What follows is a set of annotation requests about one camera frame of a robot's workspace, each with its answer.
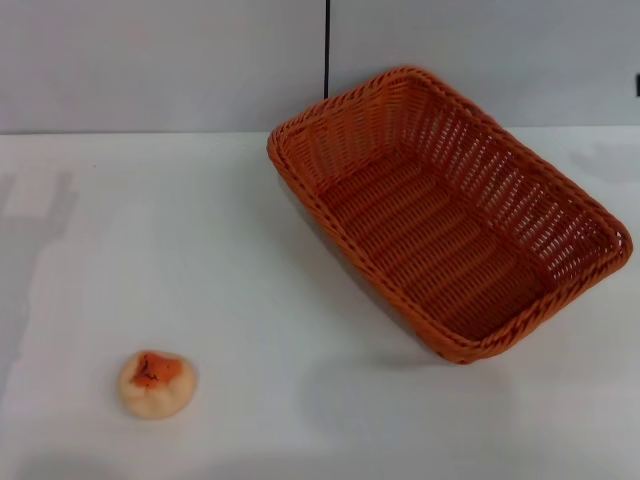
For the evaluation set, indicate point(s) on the steamed bun with orange centre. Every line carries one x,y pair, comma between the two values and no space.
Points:
157,387

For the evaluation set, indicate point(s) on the orange woven plastic basket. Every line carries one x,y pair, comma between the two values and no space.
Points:
425,240

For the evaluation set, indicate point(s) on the black wall panel joint strip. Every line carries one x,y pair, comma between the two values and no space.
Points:
327,45

